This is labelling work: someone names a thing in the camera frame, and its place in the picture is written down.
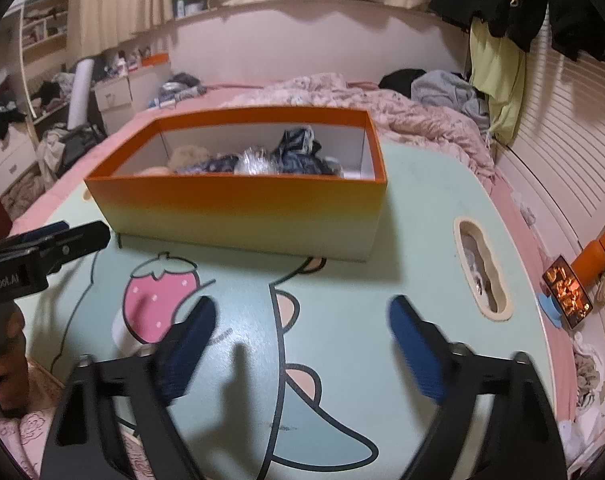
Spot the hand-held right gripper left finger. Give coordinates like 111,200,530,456
40,296,218,480

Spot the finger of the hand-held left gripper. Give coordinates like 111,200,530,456
10,221,69,247
37,220,112,276

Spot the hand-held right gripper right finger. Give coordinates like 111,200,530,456
387,295,568,480

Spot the orange cardboard box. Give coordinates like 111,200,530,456
84,106,387,262

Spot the black floral plastic bag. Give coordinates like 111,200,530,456
177,155,243,175

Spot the person's left hand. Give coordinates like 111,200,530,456
0,305,30,418

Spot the white dresser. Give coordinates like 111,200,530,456
0,125,38,196

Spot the black backpack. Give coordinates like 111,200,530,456
57,127,106,171

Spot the pile of dark clothes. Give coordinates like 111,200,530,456
0,87,28,141

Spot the grey-brown fluffy pompom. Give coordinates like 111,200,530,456
170,145,216,171

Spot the white drawer cabinet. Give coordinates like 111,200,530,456
93,62,173,136

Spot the white paper roll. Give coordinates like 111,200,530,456
67,58,94,131

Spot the pink rose-print blanket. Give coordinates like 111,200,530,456
0,357,150,480

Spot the smartphone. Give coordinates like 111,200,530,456
541,255,594,331

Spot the blue white clothes pile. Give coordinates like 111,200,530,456
150,72,208,110

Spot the clear plastic wrapped bundle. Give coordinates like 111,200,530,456
234,146,278,176

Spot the orange bottle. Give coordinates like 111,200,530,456
573,233,605,292

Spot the black lace-trimmed pouch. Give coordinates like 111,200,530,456
270,126,343,177

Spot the pink animal-print blanket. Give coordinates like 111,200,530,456
222,72,498,196

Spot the grey crumpled garment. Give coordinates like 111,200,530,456
411,71,491,133

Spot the white slatted door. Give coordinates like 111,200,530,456
503,5,605,281

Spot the black crumpled garment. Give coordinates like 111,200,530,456
379,68,433,98

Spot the yellow-green hanging garment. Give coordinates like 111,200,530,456
470,17,527,143

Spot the white wall shelf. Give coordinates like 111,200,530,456
20,0,70,51

